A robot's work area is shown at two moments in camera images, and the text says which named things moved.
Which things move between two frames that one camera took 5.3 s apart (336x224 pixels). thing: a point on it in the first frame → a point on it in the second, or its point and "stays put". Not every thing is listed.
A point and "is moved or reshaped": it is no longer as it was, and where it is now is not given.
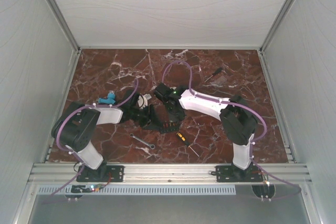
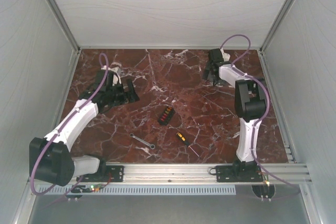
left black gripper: (148, 119) → (127, 97)
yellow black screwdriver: (182, 138) stays put
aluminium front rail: (293, 173) stays put
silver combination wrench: (151, 146) stays put
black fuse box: (167, 126) is moved or reshaped
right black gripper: (177, 118) → (207, 74)
